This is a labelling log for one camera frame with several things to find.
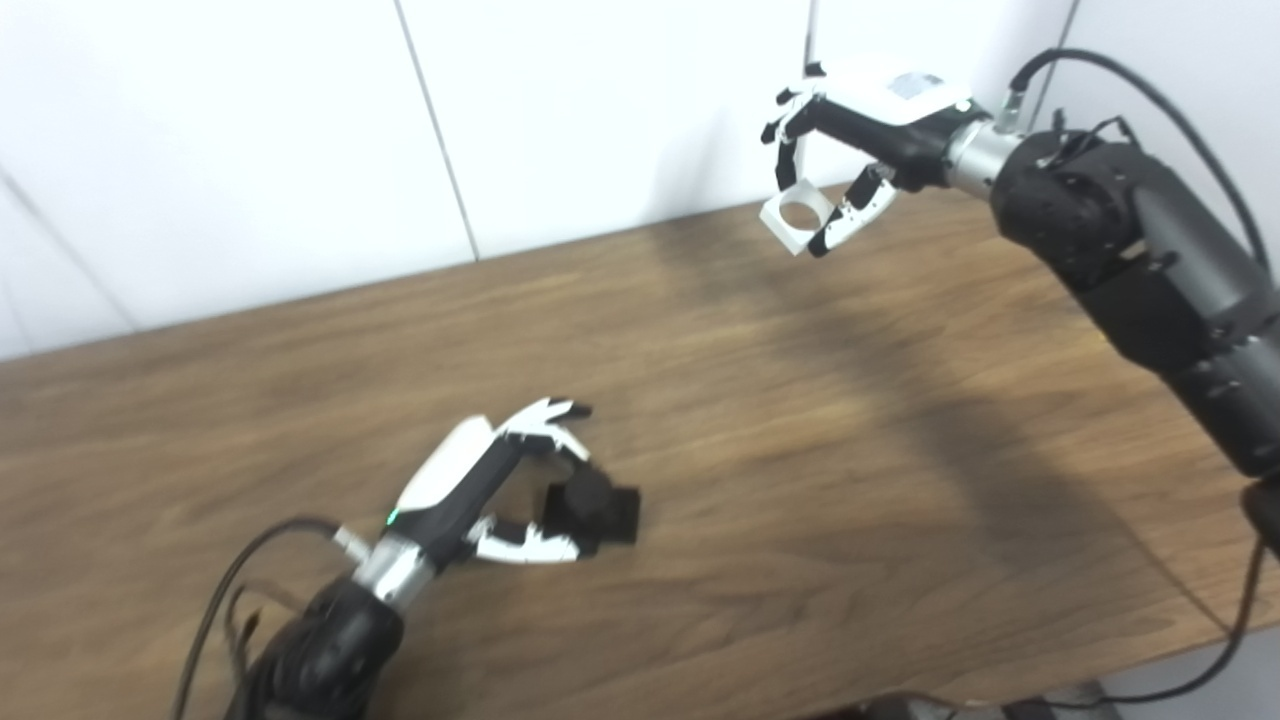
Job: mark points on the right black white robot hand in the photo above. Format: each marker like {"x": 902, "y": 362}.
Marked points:
{"x": 900, "y": 120}

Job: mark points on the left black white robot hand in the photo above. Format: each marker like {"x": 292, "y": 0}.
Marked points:
{"x": 455, "y": 480}

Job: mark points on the black peg with square base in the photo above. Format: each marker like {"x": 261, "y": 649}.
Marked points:
{"x": 605, "y": 510}

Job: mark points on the white square piece with hole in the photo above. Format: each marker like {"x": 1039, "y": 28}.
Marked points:
{"x": 775, "y": 222}

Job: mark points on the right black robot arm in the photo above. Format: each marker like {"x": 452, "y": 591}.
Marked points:
{"x": 1150, "y": 240}

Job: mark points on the black robot torso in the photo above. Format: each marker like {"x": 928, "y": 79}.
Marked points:
{"x": 1000, "y": 710}

